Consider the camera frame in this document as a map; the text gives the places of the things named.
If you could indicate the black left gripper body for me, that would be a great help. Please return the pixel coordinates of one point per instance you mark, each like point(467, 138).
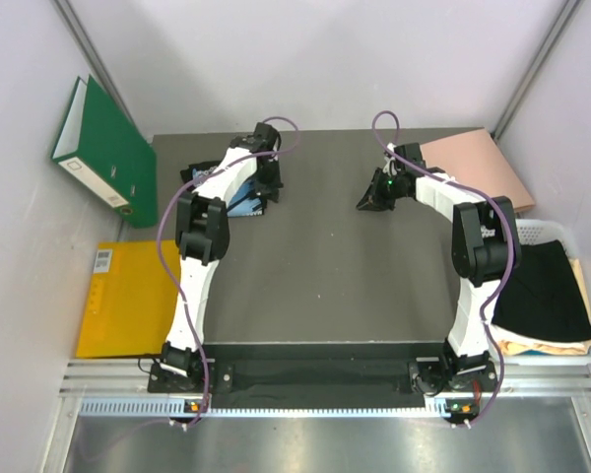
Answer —
point(268, 178)

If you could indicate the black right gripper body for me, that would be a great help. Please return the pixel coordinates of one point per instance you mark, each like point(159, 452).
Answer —
point(390, 190)

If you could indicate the black printed t-shirt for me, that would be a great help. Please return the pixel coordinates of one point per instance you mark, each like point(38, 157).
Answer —
point(244, 203)

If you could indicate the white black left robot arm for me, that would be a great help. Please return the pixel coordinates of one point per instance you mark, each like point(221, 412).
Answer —
point(224, 189)

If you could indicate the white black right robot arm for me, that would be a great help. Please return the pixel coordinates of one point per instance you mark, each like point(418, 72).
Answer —
point(484, 251)

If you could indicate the pink paper folder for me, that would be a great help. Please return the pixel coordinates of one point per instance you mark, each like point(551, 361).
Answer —
point(474, 159)

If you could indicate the white plastic basket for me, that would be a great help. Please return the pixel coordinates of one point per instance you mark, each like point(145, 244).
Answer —
point(532, 232)

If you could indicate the yellow folder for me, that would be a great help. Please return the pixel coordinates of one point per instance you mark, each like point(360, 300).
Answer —
point(131, 300)

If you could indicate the green lever arch binder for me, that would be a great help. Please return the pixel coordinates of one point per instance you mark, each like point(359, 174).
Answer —
point(99, 146)

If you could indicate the folded black t-shirt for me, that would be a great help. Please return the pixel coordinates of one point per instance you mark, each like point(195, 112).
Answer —
point(541, 299)

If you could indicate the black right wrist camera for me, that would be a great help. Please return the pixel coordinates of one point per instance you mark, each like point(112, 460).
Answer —
point(410, 153)

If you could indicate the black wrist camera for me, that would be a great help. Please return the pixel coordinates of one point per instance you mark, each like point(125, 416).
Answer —
point(265, 137)
point(410, 153)

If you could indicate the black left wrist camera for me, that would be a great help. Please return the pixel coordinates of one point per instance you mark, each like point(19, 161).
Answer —
point(265, 137)

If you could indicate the grey slotted cable duct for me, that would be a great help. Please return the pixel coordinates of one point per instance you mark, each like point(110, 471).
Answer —
point(187, 408)

